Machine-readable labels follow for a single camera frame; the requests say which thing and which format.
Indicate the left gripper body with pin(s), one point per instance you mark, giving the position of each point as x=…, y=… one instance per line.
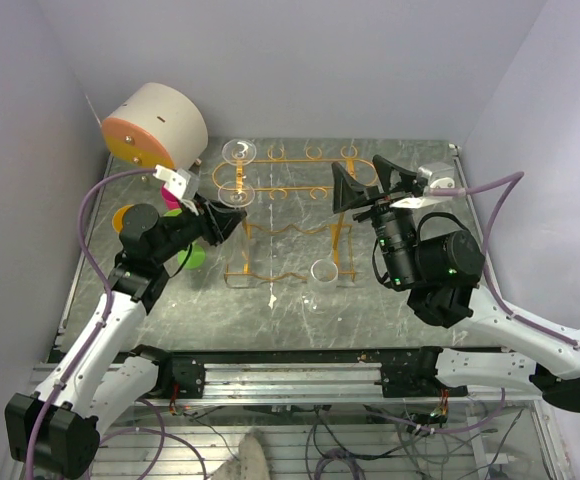
x=199, y=224

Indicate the green plastic goblet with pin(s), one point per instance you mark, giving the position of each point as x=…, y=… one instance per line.
x=192, y=260

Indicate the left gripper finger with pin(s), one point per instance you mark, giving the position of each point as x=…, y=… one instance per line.
x=225, y=228
x=219, y=211

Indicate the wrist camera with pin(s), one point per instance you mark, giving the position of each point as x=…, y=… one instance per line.
x=182, y=183
x=433, y=183

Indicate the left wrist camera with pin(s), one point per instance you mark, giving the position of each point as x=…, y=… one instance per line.
x=182, y=183

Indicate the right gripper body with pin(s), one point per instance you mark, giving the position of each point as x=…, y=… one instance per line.
x=383, y=202

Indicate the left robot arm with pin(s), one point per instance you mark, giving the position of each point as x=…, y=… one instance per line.
x=59, y=426

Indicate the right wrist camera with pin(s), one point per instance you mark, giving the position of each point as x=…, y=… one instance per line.
x=433, y=183

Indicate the clear wine glass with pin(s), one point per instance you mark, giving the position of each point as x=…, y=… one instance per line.
x=322, y=283
x=237, y=196
x=239, y=152

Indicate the cream cylindrical box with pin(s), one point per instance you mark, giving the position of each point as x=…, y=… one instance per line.
x=157, y=125

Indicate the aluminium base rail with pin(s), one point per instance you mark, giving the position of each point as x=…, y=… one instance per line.
x=193, y=383

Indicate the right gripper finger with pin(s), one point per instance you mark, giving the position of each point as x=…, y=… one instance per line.
x=348, y=193
x=394, y=178

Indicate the pink plastic goblet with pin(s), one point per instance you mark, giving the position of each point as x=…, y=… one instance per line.
x=169, y=199

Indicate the gold wire glass rack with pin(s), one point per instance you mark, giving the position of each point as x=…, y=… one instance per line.
x=290, y=223

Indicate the orange plastic goblet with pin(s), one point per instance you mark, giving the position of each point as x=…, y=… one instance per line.
x=117, y=219

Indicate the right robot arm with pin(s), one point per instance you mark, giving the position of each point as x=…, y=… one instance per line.
x=442, y=267

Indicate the white cloth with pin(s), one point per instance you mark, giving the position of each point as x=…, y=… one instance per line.
x=250, y=464

